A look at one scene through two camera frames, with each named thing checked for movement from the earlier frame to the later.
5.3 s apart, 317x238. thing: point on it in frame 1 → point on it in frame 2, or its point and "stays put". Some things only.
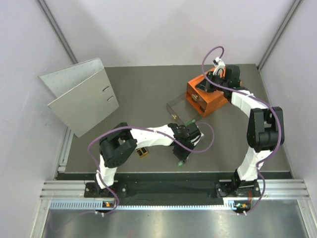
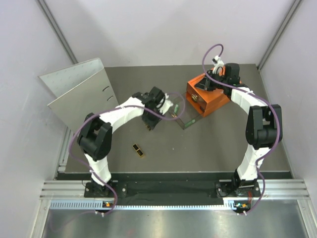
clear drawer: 195,97 stays put
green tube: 189,122 stays put
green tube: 180,163 → 176,108
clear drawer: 180,107 stays put
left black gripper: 181,155 → 150,124
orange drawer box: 205,102 stays put
